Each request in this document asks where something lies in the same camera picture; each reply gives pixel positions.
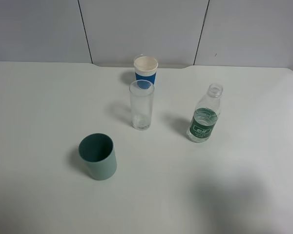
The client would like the tall clear drinking glass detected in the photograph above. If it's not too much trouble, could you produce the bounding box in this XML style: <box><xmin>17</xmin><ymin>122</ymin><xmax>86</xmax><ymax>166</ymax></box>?
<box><xmin>129</xmin><ymin>79</ymin><xmax>155</xmax><ymax>131</ymax></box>

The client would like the grey-green plastic cup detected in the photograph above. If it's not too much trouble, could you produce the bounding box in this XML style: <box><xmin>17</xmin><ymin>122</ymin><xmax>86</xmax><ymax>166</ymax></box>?
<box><xmin>78</xmin><ymin>133</ymin><xmax>117</xmax><ymax>180</ymax></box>

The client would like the blue and white paper cup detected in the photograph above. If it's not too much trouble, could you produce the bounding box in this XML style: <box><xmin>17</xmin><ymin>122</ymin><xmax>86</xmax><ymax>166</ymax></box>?
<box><xmin>133</xmin><ymin>54</ymin><xmax>158</xmax><ymax>89</ymax></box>

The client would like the clear bottle with green label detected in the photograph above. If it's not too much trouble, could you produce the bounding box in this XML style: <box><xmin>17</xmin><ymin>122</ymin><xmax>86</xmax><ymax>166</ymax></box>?
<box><xmin>187</xmin><ymin>83</ymin><xmax>223</xmax><ymax>143</ymax></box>

